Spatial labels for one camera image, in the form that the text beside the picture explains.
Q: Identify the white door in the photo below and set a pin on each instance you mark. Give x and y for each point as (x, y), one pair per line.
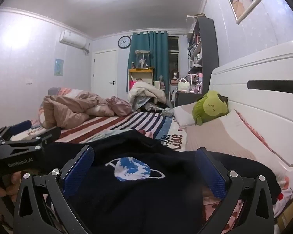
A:
(103, 73)

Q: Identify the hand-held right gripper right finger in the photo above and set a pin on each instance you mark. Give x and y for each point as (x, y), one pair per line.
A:
(211, 175)

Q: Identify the small wall poster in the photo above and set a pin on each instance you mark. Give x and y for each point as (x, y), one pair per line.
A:
(59, 67)

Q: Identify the window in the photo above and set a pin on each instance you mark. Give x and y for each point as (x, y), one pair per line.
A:
(173, 58)

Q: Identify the white air conditioner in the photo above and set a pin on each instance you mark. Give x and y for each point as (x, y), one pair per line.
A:
(72, 40)

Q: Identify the yellow shelf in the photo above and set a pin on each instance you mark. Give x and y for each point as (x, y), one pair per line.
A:
(140, 71)

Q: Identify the wig head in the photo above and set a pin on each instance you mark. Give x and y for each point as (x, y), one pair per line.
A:
(175, 74)

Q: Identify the pink satin bag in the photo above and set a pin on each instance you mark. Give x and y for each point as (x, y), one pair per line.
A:
(118, 106)

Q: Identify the glass display case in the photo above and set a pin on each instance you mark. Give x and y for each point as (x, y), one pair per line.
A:
(142, 59)

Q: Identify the green plush toy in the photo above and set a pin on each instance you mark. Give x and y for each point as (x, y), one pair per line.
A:
(210, 107)

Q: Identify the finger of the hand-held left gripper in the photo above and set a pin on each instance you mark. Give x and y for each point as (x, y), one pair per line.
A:
(44, 136)
(20, 126)

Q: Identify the striped bedsheet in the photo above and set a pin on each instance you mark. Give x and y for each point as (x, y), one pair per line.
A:
(100, 126)

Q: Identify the dark bookshelf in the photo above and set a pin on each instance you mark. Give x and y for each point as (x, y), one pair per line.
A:
(210, 48)

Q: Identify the white bed headboard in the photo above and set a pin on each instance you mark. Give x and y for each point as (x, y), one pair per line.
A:
(258, 102)

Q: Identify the round wall clock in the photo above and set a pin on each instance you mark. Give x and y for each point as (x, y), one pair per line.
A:
(124, 42)

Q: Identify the dark desk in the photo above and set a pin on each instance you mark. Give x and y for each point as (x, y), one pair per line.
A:
(185, 100)

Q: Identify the teal curtain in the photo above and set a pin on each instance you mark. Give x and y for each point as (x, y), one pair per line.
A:
(158, 53)

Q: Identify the pink pillow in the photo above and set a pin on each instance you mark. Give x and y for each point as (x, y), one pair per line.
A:
(214, 136)

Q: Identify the pile of white clothes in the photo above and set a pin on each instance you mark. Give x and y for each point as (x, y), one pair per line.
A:
(146, 93)

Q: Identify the person's left hand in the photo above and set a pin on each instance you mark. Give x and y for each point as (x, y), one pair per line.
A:
(13, 181)

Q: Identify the white handbag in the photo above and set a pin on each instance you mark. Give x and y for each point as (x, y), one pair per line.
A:
(183, 85)

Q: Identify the wall switch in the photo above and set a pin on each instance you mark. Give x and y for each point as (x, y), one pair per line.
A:
(28, 81)

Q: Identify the navy sweater with planet print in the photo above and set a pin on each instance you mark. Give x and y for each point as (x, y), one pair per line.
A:
(141, 199)

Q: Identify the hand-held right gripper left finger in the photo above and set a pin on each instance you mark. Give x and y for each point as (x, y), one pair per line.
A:
(78, 173)

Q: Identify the white pillow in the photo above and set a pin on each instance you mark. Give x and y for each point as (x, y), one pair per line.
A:
(183, 114)

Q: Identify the framed wall picture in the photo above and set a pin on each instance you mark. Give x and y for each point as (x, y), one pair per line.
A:
(244, 0)

